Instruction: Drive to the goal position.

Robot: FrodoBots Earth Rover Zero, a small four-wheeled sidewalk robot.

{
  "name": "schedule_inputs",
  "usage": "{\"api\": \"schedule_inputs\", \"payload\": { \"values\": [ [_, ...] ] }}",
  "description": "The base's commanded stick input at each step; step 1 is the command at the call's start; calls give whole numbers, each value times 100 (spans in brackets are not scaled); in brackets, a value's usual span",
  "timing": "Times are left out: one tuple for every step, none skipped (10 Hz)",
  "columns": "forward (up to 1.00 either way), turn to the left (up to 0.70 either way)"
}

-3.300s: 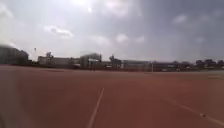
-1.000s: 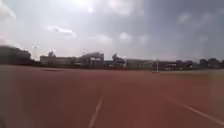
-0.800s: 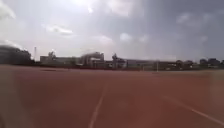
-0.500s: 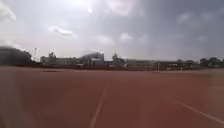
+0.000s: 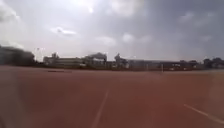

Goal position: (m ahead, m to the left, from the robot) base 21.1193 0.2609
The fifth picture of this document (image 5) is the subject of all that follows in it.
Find building with arched roof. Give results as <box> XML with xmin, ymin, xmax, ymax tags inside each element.
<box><xmin>83</xmin><ymin>51</ymin><xmax>109</xmax><ymax>70</ymax></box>

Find pale low building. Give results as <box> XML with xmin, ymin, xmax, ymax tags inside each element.
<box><xmin>42</xmin><ymin>52</ymin><xmax>87</xmax><ymax>68</ymax></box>

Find floodlight pole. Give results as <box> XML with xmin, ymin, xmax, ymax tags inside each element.
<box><xmin>35</xmin><ymin>47</ymin><xmax>42</xmax><ymax>63</ymax></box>

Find dark building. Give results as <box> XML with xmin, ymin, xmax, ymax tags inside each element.
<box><xmin>0</xmin><ymin>45</ymin><xmax>36</xmax><ymax>67</ymax></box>

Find row of trees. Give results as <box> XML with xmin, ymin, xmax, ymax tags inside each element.
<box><xmin>202</xmin><ymin>56</ymin><xmax>224</xmax><ymax>70</ymax></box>

